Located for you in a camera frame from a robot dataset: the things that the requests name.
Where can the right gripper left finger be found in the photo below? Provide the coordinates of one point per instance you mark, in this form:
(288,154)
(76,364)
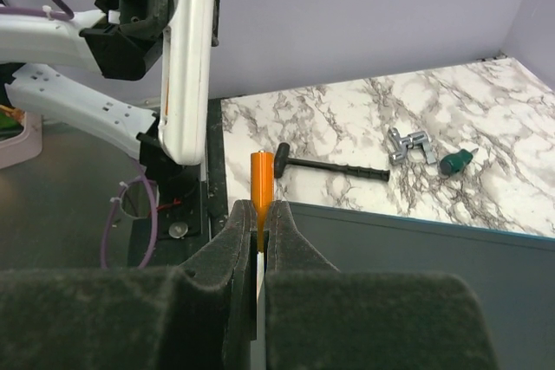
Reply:
(200,314)

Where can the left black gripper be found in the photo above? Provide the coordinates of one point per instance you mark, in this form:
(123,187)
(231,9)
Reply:
(128,49)

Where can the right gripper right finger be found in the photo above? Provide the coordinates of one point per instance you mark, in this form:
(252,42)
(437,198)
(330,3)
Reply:
(317,317)

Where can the white remote control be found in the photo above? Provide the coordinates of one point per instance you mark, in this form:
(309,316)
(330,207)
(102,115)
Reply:
(187,42)

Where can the orange battery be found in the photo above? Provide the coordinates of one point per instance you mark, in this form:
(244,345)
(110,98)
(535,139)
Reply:
(262,190)

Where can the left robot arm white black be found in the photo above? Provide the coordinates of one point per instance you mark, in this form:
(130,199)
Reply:
(35,45)

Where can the dark flat metal box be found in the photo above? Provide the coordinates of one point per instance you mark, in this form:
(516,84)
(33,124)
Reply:
(511,275)

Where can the chrome metal fitting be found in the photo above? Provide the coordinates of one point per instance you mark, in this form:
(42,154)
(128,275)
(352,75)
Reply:
(403,144)

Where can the black T-handle tool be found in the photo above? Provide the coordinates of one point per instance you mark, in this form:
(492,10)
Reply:
(282,159)

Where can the green handled screwdriver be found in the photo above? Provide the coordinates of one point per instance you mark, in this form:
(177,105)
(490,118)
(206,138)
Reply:
(455,163)

